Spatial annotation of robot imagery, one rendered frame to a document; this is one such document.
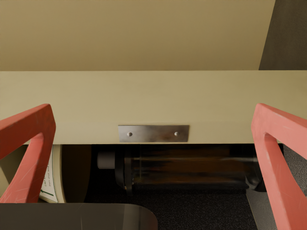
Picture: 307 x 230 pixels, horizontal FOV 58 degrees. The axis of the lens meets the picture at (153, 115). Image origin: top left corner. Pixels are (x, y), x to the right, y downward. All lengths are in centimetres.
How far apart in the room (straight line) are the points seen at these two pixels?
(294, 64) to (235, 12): 20
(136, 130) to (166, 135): 3
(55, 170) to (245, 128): 24
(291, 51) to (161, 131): 37
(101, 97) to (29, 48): 47
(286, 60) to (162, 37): 28
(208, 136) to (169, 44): 44
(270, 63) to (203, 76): 34
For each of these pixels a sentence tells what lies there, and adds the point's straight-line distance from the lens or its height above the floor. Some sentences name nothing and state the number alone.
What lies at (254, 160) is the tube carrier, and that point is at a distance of 42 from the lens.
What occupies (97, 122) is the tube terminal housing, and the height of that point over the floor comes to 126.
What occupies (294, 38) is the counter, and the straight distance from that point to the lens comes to 59.
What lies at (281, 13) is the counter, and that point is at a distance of 65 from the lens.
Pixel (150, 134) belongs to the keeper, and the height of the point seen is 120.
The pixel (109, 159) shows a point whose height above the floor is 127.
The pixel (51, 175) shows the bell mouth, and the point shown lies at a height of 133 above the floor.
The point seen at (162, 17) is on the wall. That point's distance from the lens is 67.
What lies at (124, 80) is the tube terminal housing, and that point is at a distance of 35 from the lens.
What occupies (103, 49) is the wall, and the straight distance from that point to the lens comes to 71.
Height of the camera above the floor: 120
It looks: level
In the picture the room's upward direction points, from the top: 90 degrees counter-clockwise
